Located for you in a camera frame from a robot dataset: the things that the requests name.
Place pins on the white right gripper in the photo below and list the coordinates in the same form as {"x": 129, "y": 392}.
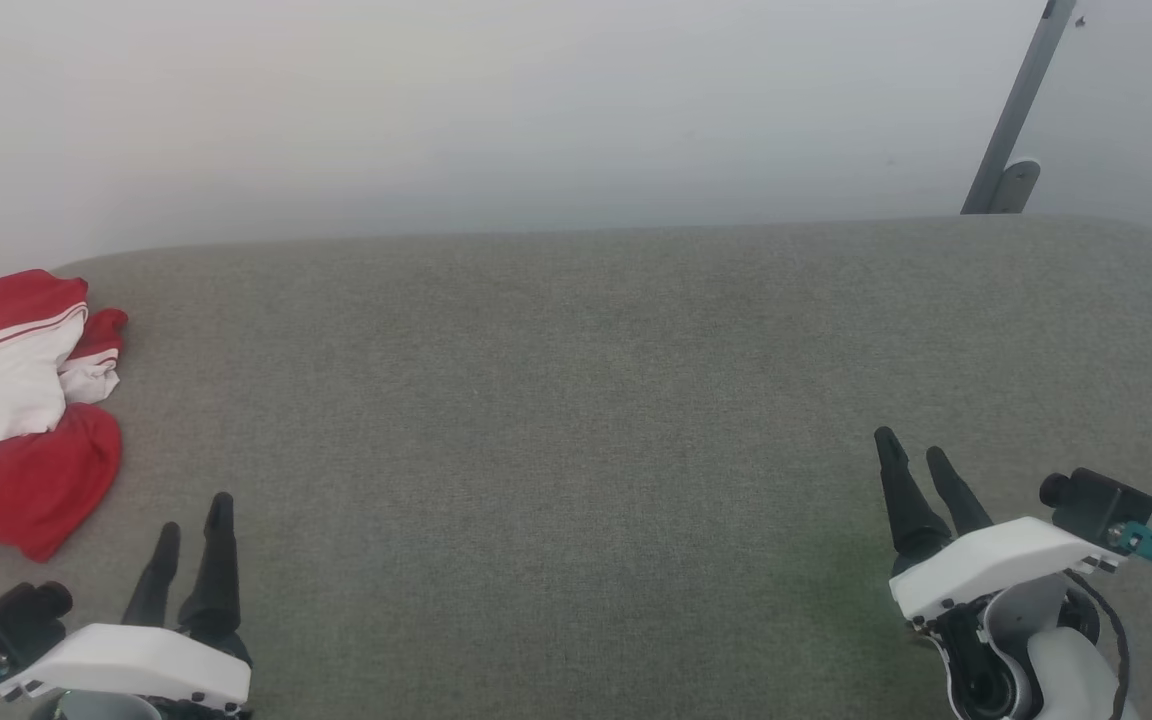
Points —
{"x": 996, "y": 565}

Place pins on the red white basketball jersey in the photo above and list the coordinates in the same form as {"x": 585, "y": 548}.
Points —
{"x": 16, "y": 440}

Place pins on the grey metal bar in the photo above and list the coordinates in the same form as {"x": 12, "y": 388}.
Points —
{"x": 1021, "y": 100}

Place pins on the grey rounded bracket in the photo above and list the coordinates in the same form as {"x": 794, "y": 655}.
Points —
{"x": 1016, "y": 185}

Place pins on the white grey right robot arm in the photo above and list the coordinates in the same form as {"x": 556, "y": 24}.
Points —
{"x": 1061, "y": 665}

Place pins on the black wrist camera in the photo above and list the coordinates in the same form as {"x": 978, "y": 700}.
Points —
{"x": 1096, "y": 500}
{"x": 11, "y": 620}

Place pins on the grey fabric sofa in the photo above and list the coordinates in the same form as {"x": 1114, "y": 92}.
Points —
{"x": 556, "y": 450}

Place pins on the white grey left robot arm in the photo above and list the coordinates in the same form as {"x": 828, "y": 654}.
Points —
{"x": 96, "y": 706}

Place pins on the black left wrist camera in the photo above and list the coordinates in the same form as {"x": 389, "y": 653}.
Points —
{"x": 11, "y": 620}

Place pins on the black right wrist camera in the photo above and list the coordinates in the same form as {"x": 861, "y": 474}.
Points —
{"x": 1096, "y": 500}

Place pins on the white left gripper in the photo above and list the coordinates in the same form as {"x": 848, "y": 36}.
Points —
{"x": 136, "y": 660}

